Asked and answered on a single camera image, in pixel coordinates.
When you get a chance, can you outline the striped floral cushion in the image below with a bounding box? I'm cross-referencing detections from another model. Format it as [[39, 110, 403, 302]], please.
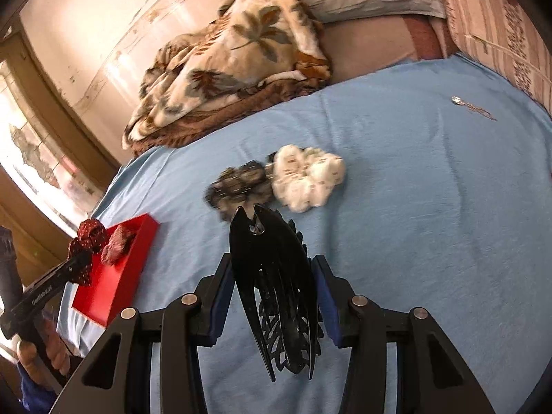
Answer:
[[440, 0, 552, 113]]

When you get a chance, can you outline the red box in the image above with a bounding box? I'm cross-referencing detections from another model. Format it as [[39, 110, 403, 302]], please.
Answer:
[[71, 212, 161, 327]]

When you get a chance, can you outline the person's left forearm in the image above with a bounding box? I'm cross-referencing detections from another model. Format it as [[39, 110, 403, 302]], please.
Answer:
[[15, 364, 61, 412]]

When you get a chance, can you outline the floral fleece blanket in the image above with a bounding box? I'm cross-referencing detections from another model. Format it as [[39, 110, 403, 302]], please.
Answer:
[[122, 0, 333, 147]]

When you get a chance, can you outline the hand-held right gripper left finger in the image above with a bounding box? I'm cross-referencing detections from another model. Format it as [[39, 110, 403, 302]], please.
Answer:
[[49, 252, 236, 414]]

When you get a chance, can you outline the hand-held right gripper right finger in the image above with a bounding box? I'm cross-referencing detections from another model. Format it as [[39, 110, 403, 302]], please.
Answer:
[[311, 254, 496, 414]]

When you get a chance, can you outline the red plaid scrunchie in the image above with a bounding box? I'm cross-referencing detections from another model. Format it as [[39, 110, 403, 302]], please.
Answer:
[[101, 223, 141, 266]]

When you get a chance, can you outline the grey black organza scrunchie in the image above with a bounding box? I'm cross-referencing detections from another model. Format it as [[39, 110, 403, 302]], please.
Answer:
[[205, 160, 274, 223]]

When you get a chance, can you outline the blue bedsheet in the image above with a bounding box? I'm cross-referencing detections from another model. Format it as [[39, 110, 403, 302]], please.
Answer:
[[60, 54, 552, 414]]

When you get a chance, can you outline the person's left hand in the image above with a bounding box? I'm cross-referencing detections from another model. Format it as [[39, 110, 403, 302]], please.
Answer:
[[17, 321, 72, 380]]

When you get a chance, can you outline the small silver hair clip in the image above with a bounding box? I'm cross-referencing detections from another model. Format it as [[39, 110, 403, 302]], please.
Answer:
[[451, 95, 499, 121]]

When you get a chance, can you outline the red polka dot scrunchie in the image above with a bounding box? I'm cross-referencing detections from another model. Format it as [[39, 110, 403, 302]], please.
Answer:
[[68, 219, 108, 287]]

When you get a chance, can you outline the brown ruffled blanket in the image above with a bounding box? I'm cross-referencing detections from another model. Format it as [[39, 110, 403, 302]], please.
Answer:
[[129, 80, 328, 156]]

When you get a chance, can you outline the white dotted scrunchie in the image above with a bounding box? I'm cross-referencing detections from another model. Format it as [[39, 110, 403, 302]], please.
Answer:
[[266, 144, 347, 213]]

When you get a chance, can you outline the wooden door frame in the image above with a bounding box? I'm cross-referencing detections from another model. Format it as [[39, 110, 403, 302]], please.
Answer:
[[0, 21, 121, 268]]

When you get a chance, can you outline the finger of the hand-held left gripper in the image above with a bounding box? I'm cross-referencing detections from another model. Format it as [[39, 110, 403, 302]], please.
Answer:
[[49, 254, 93, 292]]

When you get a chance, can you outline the pink beige pillow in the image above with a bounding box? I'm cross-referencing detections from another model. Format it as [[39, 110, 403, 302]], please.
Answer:
[[321, 13, 458, 82]]

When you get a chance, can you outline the black lace scrunchie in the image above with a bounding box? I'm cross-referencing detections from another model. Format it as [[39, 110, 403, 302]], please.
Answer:
[[228, 203, 324, 382]]

